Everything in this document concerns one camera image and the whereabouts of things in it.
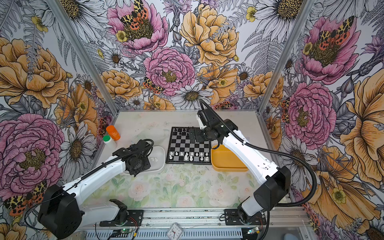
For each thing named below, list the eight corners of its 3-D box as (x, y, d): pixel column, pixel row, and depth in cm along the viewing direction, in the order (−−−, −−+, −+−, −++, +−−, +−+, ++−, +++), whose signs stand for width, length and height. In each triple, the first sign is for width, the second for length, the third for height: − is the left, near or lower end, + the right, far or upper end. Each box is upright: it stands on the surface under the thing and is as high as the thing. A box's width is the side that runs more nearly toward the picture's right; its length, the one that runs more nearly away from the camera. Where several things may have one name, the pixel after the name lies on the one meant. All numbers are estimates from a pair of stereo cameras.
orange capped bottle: (109, 135, 108) (104, 128, 102) (116, 131, 111) (111, 123, 105) (115, 142, 105) (110, 134, 98) (122, 137, 107) (118, 130, 101)
